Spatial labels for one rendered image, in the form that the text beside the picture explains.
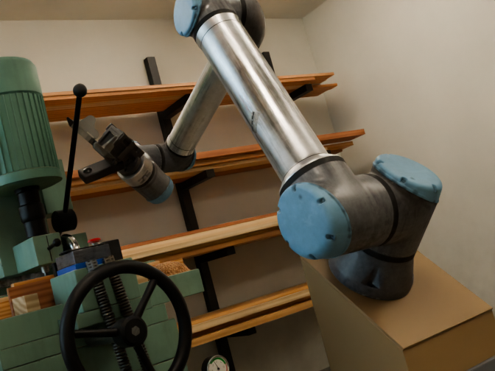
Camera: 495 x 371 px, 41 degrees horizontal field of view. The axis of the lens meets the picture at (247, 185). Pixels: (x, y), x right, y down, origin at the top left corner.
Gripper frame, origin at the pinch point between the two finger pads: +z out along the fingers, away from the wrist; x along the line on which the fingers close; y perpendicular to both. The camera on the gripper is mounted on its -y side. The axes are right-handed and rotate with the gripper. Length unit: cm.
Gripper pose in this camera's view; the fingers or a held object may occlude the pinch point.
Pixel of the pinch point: (77, 131)
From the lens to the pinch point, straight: 171.2
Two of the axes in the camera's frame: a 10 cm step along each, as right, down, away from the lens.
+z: -4.3, -4.6, -7.7
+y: 6.5, -7.5, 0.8
